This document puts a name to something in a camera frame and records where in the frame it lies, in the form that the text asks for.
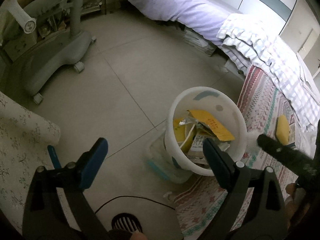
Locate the person's right hand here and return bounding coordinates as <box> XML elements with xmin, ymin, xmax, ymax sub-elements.
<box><xmin>285</xmin><ymin>183</ymin><xmax>310</xmax><ymax>228</ymax></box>

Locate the grey desk chair base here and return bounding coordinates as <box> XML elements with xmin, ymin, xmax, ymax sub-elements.
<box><xmin>2</xmin><ymin>0</ymin><xmax>96</xmax><ymax>105</ymax></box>

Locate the lavender bed sheet mattress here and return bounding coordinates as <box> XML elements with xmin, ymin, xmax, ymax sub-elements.
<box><xmin>128</xmin><ymin>0</ymin><xmax>241</xmax><ymax>46</ymax></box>

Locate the striped slipper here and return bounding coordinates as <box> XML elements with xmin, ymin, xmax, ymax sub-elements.
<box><xmin>111</xmin><ymin>213</ymin><xmax>143</xmax><ymax>233</ymax></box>

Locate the patterned striped bed cover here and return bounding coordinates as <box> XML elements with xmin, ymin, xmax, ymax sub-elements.
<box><xmin>172</xmin><ymin>64</ymin><xmax>320</xmax><ymax>240</ymax></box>

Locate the white chair armrest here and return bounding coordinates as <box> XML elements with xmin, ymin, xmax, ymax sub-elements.
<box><xmin>4</xmin><ymin>0</ymin><xmax>36</xmax><ymax>34</ymax></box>

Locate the black cable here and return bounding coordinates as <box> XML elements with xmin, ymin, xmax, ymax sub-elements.
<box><xmin>94</xmin><ymin>195</ymin><xmax>177</xmax><ymax>214</ymax></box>

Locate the yellow paper envelope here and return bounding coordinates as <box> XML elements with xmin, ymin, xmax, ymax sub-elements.
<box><xmin>188</xmin><ymin>110</ymin><xmax>235</xmax><ymax>141</ymax></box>

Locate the checked white purple quilt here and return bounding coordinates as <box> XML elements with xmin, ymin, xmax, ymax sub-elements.
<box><xmin>216</xmin><ymin>14</ymin><xmax>319</xmax><ymax>132</ymax></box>

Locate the yellow bag in bin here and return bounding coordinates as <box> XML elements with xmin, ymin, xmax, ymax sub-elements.
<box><xmin>173</xmin><ymin>118</ymin><xmax>196</xmax><ymax>153</ymax></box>

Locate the floral white cloth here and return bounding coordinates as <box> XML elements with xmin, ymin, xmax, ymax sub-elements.
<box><xmin>0</xmin><ymin>94</ymin><xmax>60</xmax><ymax>232</ymax></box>

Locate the yellow sponge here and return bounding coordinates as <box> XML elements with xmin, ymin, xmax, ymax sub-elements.
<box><xmin>275</xmin><ymin>115</ymin><xmax>290</xmax><ymax>145</ymax></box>

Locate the white plastic trash bin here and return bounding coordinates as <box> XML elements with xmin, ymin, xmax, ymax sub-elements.
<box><xmin>146</xmin><ymin>86</ymin><xmax>249</xmax><ymax>184</ymax></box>

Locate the blue snack box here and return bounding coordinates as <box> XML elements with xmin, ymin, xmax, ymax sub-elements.
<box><xmin>285</xmin><ymin>123</ymin><xmax>296</xmax><ymax>149</ymax></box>

